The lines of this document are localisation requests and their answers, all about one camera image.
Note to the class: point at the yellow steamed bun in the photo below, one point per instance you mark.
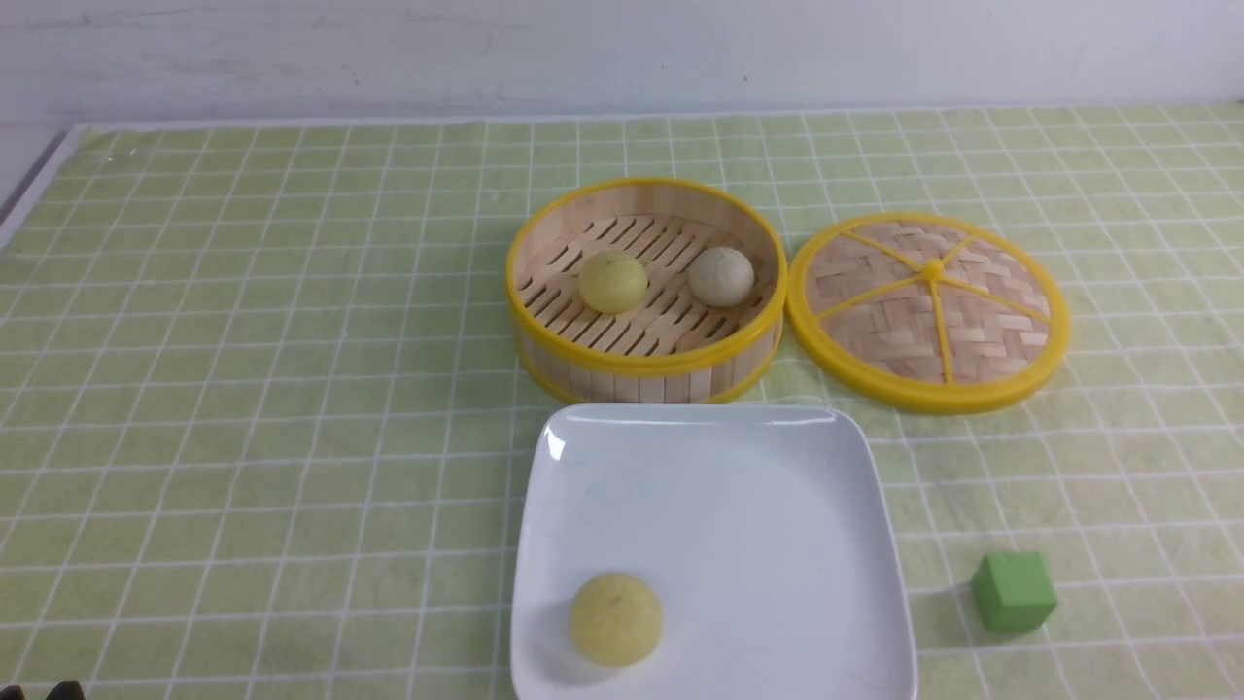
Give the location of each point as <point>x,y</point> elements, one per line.
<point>612,282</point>
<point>616,620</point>

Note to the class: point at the white steamed bun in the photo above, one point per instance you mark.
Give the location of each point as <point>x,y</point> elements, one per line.
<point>721,277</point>

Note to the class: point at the white square plate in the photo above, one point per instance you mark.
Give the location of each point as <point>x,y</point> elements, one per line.
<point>763,530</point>

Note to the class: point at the yellow steamed bun on plate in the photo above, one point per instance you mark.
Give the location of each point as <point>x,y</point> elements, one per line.
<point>616,620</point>

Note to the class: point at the bamboo steamer basket yellow rim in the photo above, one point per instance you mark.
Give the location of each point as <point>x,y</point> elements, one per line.
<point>671,348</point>

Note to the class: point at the woven bamboo steamer lid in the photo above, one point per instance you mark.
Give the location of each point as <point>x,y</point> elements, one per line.
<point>927,313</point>

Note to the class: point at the green checkered tablecloth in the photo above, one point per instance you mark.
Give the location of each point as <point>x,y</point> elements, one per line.
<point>265,435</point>

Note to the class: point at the green cube block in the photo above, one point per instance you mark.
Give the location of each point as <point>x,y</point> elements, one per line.
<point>1013,591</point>

